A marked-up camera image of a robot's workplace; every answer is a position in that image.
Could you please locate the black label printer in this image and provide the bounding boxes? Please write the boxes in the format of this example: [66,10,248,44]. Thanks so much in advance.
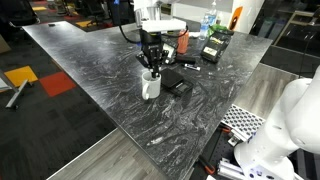
[162,41,179,65]

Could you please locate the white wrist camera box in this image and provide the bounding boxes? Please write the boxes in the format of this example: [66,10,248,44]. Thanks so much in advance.
[140,18,188,34]

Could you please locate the orange clamp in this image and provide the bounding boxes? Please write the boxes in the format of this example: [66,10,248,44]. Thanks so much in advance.
[219,125,233,135]
[198,154,217,176]

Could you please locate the perforated white black panel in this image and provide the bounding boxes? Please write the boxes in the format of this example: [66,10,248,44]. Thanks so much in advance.
[220,103,268,141]

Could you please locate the black digital scale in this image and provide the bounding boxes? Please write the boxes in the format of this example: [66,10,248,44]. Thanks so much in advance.
[159,67,195,98]

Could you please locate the clear plastic water bottle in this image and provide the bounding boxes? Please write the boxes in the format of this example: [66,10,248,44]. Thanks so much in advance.
[199,0,218,41]

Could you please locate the orange and black sign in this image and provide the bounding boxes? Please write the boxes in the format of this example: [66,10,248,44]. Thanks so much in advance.
[229,5,244,31]

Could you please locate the grey metal frame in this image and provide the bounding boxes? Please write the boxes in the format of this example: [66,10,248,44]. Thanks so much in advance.
[0,69,30,111]

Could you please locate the white ceramic mug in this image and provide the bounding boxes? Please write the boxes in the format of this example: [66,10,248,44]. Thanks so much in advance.
[141,70,162,101]

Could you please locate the black rectangular block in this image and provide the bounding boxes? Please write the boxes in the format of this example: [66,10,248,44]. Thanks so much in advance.
[175,54,197,65]

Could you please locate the white robot body foreground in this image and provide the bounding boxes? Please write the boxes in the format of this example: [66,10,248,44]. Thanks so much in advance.
[189,123,320,180]

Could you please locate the black coffee bag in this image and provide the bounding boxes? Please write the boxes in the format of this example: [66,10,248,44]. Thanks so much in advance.
[200,28,235,64]

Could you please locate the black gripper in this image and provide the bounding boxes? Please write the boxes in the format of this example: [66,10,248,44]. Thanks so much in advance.
[135,30,171,79]

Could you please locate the black office chair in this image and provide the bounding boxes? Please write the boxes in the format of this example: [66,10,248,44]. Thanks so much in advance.
[107,0,136,26]
[0,0,41,28]

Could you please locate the aluminium extrusion bar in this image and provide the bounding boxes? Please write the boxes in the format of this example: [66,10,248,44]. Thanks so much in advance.
[228,128,258,148]
[216,158,248,180]

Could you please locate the short black white marker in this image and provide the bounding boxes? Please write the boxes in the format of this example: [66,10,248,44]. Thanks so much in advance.
[183,63,202,72]

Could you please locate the wooden shelf frame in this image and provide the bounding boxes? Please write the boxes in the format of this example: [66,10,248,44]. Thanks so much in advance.
[273,9,320,48]

